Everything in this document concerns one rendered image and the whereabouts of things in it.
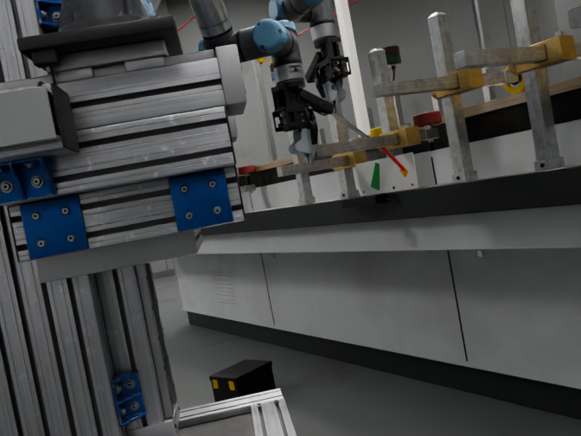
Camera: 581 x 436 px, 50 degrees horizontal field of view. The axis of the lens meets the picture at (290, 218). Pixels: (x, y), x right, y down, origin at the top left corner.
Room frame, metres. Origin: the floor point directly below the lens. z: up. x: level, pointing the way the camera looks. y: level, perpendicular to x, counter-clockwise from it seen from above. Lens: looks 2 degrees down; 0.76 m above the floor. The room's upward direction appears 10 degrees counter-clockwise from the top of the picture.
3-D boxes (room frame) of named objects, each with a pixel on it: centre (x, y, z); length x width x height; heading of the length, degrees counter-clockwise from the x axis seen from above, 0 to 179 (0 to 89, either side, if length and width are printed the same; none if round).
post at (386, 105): (1.81, -0.33, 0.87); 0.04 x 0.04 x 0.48; 31
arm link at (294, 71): (1.60, -0.07, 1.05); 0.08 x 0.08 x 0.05
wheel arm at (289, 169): (1.96, -0.18, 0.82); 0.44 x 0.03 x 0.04; 121
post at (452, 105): (1.59, -0.46, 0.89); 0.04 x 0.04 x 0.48; 31
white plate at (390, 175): (1.82, -0.29, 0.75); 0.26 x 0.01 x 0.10; 31
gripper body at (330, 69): (1.87, -0.20, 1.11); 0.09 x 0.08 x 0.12; 31
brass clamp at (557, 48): (1.36, -0.60, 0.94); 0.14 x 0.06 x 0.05; 31
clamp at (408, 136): (1.79, -0.34, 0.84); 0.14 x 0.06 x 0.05; 31
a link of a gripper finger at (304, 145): (1.59, -0.07, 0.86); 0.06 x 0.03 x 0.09; 121
